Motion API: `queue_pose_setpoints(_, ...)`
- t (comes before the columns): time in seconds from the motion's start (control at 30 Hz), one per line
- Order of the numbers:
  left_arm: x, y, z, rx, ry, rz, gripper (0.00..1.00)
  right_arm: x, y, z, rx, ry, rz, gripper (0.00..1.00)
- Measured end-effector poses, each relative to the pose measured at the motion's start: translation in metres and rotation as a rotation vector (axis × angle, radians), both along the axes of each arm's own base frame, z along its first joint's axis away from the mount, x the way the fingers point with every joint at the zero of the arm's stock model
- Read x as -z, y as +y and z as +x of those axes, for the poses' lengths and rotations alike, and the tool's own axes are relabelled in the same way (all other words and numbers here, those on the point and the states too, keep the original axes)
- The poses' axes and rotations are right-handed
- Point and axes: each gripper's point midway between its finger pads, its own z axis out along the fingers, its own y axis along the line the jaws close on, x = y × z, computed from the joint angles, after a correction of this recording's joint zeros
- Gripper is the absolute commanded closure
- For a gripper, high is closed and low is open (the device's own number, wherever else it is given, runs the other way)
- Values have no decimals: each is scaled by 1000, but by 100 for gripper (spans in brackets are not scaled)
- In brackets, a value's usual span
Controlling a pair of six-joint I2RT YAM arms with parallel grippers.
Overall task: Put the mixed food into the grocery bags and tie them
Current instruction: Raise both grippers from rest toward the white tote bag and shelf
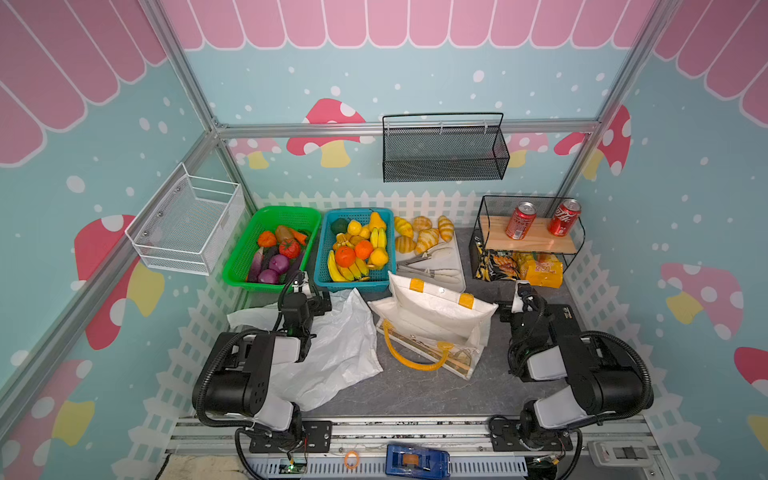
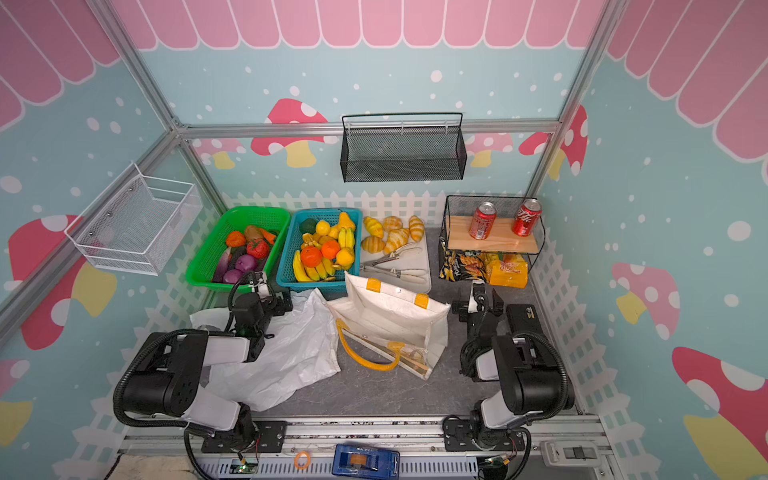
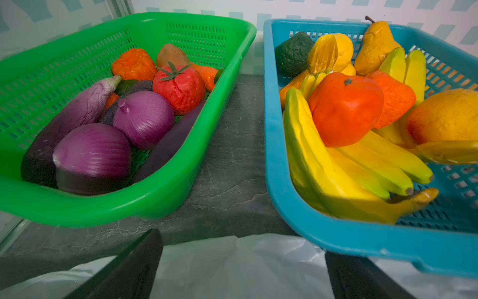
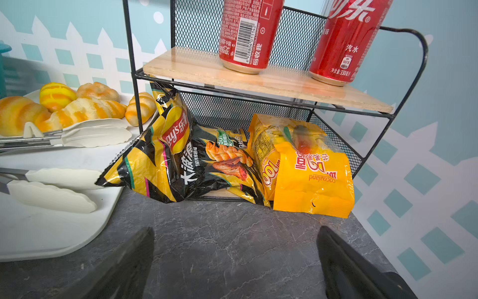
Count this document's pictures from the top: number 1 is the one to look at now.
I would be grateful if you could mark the red tomato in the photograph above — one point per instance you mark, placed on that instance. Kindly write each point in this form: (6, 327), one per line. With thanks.
(290, 248)

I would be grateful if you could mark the yellow pear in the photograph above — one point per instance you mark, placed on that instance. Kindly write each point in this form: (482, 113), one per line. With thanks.
(376, 222)

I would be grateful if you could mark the metal tongs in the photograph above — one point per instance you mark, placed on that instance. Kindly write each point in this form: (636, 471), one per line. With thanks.
(431, 264)

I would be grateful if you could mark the bread roll left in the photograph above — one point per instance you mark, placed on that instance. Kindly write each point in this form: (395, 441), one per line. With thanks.
(403, 227)

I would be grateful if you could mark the bread roll right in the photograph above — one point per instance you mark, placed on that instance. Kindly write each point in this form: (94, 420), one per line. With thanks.
(446, 228)

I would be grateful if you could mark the white tote bag yellow handles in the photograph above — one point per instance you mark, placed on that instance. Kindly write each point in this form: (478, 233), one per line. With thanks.
(428, 327)

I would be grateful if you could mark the teal plastic basket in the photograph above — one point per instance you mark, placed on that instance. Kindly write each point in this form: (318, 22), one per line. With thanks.
(374, 250)

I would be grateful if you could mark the yellow snack package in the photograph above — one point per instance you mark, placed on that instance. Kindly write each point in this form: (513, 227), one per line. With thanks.
(540, 269)

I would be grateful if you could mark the banana bunch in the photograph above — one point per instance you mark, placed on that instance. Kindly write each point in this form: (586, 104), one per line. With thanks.
(344, 275)

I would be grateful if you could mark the black mesh wall basket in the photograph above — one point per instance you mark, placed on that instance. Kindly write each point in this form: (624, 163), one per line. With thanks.
(441, 147)

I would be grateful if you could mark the black wire shelf wooden board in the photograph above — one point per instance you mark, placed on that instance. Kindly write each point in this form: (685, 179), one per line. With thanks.
(494, 214)

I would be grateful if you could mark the white wire wall basket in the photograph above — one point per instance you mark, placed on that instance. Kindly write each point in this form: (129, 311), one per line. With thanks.
(187, 224)

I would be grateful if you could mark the red soda can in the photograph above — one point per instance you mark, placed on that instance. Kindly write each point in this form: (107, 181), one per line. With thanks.
(564, 218)
(521, 220)

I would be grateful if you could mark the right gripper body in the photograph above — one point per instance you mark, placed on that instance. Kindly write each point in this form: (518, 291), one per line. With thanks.
(534, 311)

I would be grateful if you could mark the dark striped snack bag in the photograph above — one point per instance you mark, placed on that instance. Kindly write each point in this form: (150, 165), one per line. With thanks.
(493, 265)

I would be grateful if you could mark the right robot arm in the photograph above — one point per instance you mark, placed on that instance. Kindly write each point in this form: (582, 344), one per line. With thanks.
(605, 378)

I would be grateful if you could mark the black flat box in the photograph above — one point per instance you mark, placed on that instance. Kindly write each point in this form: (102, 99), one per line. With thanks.
(561, 321)

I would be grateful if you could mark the orange bell pepper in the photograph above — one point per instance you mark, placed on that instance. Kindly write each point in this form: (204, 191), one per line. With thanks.
(267, 239)

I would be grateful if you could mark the croissant bread centre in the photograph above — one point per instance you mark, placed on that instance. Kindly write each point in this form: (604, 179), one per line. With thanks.
(427, 239)

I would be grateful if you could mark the blue device on rail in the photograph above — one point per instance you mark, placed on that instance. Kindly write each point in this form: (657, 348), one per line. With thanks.
(417, 462)

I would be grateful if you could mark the white plastic grocery bag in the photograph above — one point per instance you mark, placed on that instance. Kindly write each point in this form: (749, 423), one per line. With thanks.
(342, 354)

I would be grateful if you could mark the purple eggplant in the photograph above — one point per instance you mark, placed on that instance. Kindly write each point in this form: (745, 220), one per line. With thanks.
(255, 266)

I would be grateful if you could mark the purple onion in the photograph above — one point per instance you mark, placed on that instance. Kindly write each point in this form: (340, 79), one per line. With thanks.
(279, 264)

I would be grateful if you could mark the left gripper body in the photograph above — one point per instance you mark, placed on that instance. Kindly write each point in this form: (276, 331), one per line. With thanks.
(310, 302)

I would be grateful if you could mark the bread roll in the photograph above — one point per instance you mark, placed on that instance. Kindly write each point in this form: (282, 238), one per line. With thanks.
(446, 228)
(403, 227)

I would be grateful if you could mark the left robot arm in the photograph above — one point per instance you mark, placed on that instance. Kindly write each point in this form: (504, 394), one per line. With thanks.
(232, 389)

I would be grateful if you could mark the orange fruit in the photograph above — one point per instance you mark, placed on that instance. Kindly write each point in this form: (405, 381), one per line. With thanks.
(345, 256)

